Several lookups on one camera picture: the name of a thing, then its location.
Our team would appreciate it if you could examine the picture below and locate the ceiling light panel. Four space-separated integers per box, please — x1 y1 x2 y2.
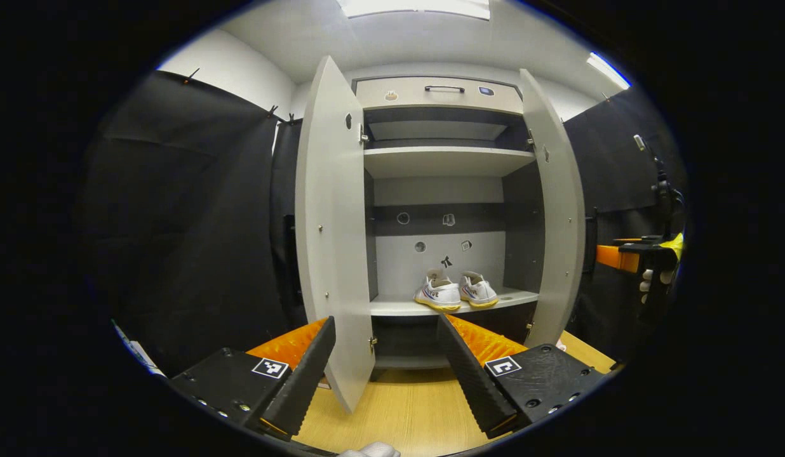
339 0 492 20
586 52 631 89

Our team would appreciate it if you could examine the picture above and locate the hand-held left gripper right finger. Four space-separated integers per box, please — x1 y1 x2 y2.
436 313 606 440

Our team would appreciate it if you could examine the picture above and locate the white printed sheet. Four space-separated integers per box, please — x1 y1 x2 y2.
113 321 168 378

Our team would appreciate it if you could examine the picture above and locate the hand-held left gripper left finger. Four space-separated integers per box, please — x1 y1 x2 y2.
169 316 337 442

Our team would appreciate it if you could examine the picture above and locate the black backdrop cloth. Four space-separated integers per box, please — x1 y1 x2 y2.
81 70 688 375

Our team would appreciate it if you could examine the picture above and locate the grey shoe cabinet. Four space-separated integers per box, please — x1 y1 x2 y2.
351 76 546 370

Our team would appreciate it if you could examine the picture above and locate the grey cabinet drawer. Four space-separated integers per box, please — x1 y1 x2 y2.
354 77 523 115

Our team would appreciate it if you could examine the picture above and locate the grey shoe cabinet door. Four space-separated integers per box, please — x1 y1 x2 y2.
295 55 375 413
520 69 600 348

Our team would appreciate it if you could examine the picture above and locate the white canvas shoe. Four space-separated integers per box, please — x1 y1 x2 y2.
459 272 499 308
413 268 462 312

